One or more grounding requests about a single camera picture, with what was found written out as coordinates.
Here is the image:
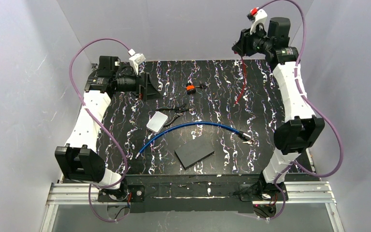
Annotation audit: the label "red cable lock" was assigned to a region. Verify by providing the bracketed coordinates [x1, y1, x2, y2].
[233, 55, 248, 106]

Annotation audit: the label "orange black padlock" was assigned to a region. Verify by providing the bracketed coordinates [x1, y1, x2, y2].
[186, 83, 196, 95]

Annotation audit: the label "black padlock keys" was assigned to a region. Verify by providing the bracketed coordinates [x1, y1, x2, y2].
[196, 83, 208, 89]

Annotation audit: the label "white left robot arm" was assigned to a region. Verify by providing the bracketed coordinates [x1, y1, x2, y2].
[55, 53, 161, 190]

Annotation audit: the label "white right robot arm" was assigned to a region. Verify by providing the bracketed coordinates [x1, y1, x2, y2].
[232, 12, 325, 184]

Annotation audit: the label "white rectangular box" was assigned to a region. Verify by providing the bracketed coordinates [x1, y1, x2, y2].
[146, 111, 168, 133]

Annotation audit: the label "black grey pliers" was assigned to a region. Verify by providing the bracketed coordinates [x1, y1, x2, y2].
[156, 103, 190, 128]

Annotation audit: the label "black flat box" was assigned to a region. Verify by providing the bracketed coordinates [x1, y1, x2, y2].
[174, 136, 214, 169]

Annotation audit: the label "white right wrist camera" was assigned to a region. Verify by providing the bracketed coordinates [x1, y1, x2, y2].
[247, 7, 268, 37]

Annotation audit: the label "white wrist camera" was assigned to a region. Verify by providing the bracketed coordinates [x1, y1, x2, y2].
[247, 7, 268, 37]
[128, 49, 146, 75]

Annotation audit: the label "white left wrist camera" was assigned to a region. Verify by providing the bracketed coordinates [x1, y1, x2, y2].
[128, 49, 146, 75]

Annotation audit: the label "blue cable lock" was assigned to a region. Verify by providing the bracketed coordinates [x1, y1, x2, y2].
[135, 121, 252, 160]

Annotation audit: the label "aluminium frame rail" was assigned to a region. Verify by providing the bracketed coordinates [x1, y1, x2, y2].
[41, 180, 344, 232]

